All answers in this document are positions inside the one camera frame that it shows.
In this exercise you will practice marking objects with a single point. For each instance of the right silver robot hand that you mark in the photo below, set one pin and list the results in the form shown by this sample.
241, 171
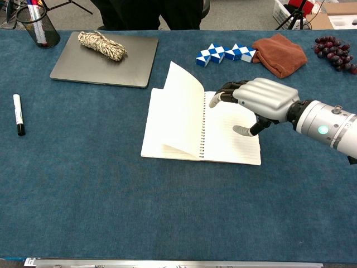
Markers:
267, 97

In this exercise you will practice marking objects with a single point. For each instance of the yellow spiral notebook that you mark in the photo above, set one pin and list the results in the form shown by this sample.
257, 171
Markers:
178, 117

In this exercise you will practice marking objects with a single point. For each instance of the orange folded towel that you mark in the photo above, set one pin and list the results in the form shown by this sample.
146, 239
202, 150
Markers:
281, 54

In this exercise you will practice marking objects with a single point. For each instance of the blue white snake puzzle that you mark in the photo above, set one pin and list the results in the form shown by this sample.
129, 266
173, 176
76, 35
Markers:
220, 54

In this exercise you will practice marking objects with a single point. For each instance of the dark red grape bunch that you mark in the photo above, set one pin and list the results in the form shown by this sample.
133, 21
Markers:
334, 53

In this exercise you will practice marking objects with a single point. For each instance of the white plastic crate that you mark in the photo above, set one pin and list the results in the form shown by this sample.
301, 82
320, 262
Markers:
281, 12

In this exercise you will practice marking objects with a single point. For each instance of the brown cardboard box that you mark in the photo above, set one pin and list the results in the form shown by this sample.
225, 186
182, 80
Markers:
320, 19

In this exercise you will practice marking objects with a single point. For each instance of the black round stool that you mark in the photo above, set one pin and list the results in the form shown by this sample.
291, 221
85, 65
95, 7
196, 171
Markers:
206, 7

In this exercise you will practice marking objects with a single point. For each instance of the person in black trousers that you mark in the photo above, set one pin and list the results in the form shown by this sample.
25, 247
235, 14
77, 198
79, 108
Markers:
145, 14

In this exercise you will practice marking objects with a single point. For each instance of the grey closed laptop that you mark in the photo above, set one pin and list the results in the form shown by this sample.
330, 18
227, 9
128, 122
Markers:
111, 67

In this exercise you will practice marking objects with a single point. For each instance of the blue table cloth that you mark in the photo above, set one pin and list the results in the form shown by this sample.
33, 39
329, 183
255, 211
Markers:
111, 195

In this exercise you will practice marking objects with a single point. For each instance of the black tripod leg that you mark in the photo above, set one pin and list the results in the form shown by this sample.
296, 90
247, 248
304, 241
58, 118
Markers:
69, 5

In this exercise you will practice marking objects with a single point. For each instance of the black mesh pen holder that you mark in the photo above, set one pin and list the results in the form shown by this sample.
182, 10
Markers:
46, 32

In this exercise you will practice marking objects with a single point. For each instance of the white marker in holder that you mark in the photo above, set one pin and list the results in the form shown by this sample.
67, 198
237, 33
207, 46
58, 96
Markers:
37, 26

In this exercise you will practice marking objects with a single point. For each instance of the white black marker pen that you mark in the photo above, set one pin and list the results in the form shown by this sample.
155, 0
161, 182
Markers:
18, 113

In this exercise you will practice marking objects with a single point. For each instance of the black camera tripod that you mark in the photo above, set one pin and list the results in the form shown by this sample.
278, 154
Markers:
294, 15

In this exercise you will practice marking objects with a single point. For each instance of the silver metal table rail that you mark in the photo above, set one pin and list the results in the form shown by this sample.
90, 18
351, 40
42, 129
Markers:
173, 263

